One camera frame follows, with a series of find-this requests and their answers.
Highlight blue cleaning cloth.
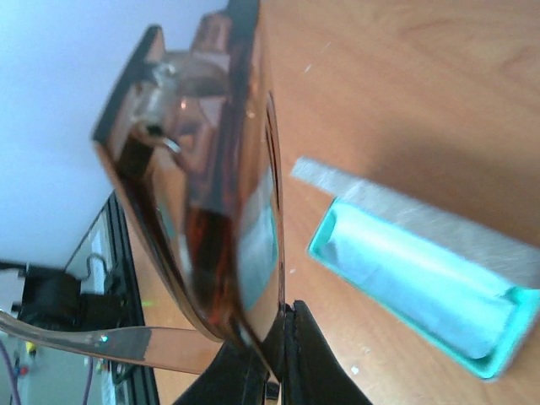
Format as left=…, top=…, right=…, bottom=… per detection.
left=321, top=205, right=516, bottom=359

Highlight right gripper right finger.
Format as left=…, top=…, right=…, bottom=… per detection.
left=284, top=300, right=370, bottom=405

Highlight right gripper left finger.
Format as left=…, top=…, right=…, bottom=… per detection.
left=175, top=310, right=289, bottom=404

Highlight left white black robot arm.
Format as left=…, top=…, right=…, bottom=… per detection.
left=1, top=263, right=129, bottom=332

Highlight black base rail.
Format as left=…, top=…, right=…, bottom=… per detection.
left=62, top=189, right=161, bottom=405

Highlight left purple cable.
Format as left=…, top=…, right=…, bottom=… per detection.
left=0, top=337, right=96, bottom=405

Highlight brown sunglasses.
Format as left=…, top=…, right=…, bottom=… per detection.
left=1, top=1, right=285, bottom=380

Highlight grey glasses case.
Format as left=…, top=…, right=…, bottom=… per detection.
left=291, top=157, right=539, bottom=380

